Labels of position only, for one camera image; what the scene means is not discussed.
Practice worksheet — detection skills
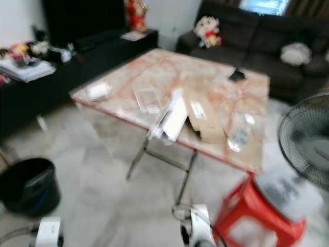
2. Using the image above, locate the cartoon boy plush doll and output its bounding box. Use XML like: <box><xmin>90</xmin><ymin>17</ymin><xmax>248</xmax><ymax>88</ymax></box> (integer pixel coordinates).
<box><xmin>193</xmin><ymin>15</ymin><xmax>223</xmax><ymax>49</ymax></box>

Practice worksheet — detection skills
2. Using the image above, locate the black television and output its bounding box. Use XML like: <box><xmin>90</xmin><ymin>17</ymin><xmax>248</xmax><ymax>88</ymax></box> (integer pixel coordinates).
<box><xmin>41</xmin><ymin>0</ymin><xmax>127</xmax><ymax>48</ymax></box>

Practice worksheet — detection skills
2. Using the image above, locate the red plastic stool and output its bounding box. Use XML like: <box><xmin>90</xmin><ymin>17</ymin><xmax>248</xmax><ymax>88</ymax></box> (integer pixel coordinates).
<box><xmin>213</xmin><ymin>177</ymin><xmax>307</xmax><ymax>247</ymax></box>

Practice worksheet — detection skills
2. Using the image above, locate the red and gold figurine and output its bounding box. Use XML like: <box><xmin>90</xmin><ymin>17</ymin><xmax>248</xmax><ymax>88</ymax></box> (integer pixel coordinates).
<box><xmin>124</xmin><ymin>0</ymin><xmax>149</xmax><ymax>33</ymax></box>

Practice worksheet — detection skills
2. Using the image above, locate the grey fluffy cushion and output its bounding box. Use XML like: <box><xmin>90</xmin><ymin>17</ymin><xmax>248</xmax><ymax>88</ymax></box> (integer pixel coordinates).
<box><xmin>280</xmin><ymin>42</ymin><xmax>313</xmax><ymax>67</ymax></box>

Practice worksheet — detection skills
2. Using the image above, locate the black standing fan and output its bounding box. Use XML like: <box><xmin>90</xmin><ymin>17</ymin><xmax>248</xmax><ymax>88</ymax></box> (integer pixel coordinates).
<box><xmin>277</xmin><ymin>92</ymin><xmax>329</xmax><ymax>192</ymax></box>

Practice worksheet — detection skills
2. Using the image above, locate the dark brown sofa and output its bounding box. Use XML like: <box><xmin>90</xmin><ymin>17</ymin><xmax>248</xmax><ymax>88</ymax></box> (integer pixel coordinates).
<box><xmin>174</xmin><ymin>0</ymin><xmax>329</xmax><ymax>104</ymax></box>

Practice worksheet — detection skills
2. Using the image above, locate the stack of white papers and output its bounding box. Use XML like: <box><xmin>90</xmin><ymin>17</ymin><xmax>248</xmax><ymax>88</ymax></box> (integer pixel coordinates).
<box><xmin>0</xmin><ymin>56</ymin><xmax>58</xmax><ymax>83</ymax></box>

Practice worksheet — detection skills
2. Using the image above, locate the flat brown cardboard box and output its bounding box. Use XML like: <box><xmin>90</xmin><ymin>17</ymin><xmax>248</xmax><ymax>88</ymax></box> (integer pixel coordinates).
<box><xmin>185</xmin><ymin>92</ymin><xmax>227</xmax><ymax>144</ymax></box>

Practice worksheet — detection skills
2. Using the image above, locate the long black tv cabinet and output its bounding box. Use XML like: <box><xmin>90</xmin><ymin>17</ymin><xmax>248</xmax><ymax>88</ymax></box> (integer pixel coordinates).
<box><xmin>0</xmin><ymin>29</ymin><xmax>159</xmax><ymax>138</ymax></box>

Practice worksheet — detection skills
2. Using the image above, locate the clear plastic wrapping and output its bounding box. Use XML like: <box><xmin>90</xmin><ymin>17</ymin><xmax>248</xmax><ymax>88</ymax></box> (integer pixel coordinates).
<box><xmin>133</xmin><ymin>87</ymin><xmax>163</xmax><ymax>114</ymax></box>

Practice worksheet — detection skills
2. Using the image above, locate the clear plastic water bottle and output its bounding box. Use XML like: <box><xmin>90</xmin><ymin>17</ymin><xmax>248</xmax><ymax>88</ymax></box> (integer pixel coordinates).
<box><xmin>228</xmin><ymin>114</ymin><xmax>255</xmax><ymax>152</ymax></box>

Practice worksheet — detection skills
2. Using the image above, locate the marble top folding table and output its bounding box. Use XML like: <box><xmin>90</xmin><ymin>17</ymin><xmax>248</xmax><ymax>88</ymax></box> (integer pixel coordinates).
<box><xmin>69</xmin><ymin>47</ymin><xmax>271</xmax><ymax>205</ymax></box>

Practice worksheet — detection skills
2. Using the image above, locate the small white paper box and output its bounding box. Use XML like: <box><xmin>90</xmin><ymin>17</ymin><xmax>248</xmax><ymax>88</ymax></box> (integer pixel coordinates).
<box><xmin>86</xmin><ymin>82</ymin><xmax>112</xmax><ymax>101</ymax></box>

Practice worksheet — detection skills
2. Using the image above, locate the grey white bundle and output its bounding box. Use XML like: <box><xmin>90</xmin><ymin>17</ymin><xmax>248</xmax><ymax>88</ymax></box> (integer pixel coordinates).
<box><xmin>254</xmin><ymin>167</ymin><xmax>322</xmax><ymax>223</ymax></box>

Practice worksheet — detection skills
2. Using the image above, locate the bright window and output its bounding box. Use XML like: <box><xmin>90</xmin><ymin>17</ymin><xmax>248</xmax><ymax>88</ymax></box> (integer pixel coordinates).
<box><xmin>239</xmin><ymin>0</ymin><xmax>291</xmax><ymax>15</ymax></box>

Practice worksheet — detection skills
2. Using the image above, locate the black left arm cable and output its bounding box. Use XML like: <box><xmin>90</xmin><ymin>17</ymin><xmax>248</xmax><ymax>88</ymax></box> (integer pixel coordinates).
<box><xmin>0</xmin><ymin>225</ymin><xmax>39</xmax><ymax>245</ymax></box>

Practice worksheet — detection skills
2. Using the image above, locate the small black wallet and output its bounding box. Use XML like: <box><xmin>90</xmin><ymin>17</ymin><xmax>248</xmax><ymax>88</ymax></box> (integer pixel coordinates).
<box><xmin>228</xmin><ymin>67</ymin><xmax>248</xmax><ymax>82</ymax></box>

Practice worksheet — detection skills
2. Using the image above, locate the white booklet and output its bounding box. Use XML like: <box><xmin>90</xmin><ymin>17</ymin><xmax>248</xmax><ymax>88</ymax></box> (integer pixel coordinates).
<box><xmin>120</xmin><ymin>30</ymin><xmax>148</xmax><ymax>42</ymax></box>

